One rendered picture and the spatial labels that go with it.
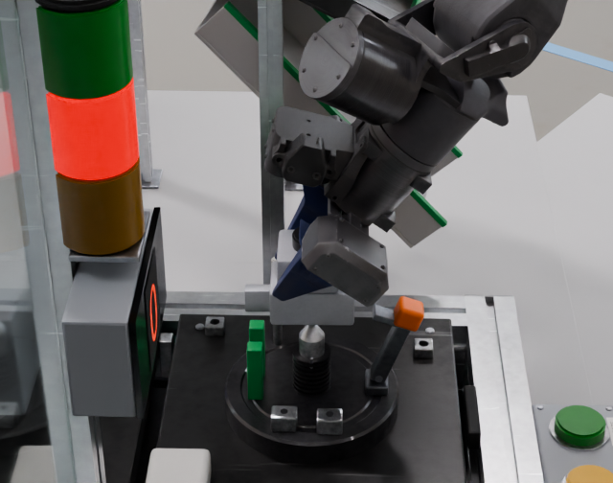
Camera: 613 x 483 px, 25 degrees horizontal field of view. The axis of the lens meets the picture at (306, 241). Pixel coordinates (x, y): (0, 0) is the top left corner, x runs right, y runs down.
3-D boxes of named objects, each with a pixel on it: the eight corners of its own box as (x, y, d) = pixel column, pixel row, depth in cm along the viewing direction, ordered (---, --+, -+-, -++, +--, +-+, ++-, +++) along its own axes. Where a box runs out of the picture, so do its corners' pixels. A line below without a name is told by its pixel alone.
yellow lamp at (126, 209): (149, 209, 83) (145, 138, 81) (139, 257, 79) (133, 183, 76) (66, 208, 83) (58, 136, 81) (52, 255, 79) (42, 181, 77)
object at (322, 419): (342, 423, 108) (342, 407, 107) (342, 435, 107) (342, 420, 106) (316, 422, 108) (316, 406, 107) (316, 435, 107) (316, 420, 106)
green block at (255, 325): (265, 368, 114) (264, 319, 111) (264, 378, 113) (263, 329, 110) (251, 368, 114) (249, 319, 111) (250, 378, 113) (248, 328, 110)
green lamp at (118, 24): (138, 57, 78) (132, -24, 75) (126, 101, 74) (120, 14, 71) (49, 57, 78) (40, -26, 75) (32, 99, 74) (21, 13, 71)
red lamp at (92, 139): (145, 136, 81) (139, 59, 78) (133, 181, 76) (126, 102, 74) (58, 135, 81) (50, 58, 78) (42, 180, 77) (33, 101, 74)
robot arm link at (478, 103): (502, 65, 100) (412, 17, 95) (532, 116, 97) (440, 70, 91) (441, 131, 104) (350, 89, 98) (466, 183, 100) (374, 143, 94)
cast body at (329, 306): (353, 292, 109) (354, 218, 105) (353, 326, 106) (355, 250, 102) (246, 291, 110) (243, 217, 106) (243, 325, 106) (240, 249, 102)
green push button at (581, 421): (599, 423, 114) (601, 403, 113) (606, 456, 111) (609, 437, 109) (550, 422, 114) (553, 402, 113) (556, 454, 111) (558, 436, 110)
